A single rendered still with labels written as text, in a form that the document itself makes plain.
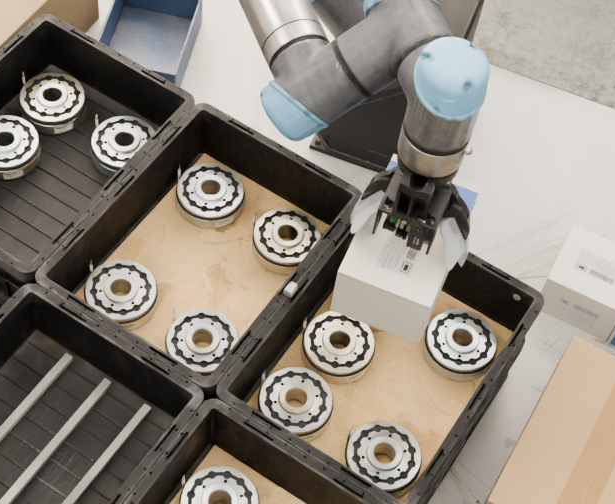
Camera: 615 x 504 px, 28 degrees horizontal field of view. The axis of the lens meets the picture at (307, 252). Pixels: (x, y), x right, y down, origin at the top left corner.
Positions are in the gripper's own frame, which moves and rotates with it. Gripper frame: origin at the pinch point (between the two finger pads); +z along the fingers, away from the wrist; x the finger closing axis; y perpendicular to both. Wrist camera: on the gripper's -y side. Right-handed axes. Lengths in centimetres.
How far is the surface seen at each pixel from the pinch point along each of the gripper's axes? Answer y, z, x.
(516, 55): -146, 112, -3
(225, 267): -2.9, 27.8, -25.4
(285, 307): 5.4, 17.8, -13.0
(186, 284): 2.2, 27.8, -29.3
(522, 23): -158, 112, -5
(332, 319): 0.2, 25.0, -7.3
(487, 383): 4.8, 17.8, 16.0
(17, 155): -6, 25, -61
